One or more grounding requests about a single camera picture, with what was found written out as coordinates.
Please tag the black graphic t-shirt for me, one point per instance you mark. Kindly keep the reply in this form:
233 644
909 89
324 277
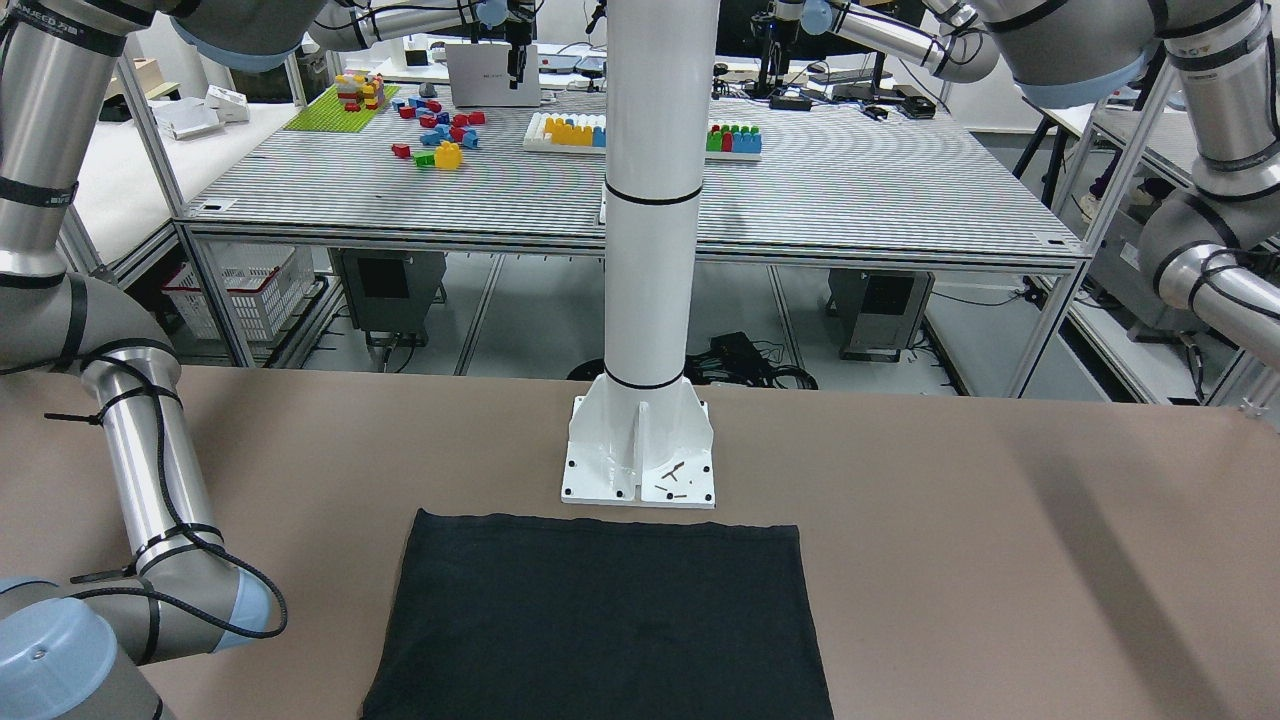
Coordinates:
509 617

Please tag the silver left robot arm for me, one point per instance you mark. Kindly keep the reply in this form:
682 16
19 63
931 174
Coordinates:
1223 58

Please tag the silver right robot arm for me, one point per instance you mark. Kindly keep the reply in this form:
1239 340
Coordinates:
76 651

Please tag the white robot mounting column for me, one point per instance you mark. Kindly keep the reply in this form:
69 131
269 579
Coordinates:
641 436

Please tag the striped background work table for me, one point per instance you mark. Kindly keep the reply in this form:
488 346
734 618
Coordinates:
833 188

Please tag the yellow blocks white tray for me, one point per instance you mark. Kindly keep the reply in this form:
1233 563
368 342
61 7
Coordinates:
570 133

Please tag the green blocks white tray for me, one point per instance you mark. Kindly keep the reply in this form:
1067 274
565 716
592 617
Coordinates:
734 142

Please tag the white plastic crate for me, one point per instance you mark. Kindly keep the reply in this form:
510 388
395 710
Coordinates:
265 283

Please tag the green lego baseplate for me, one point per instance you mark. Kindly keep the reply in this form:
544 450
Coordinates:
344 108

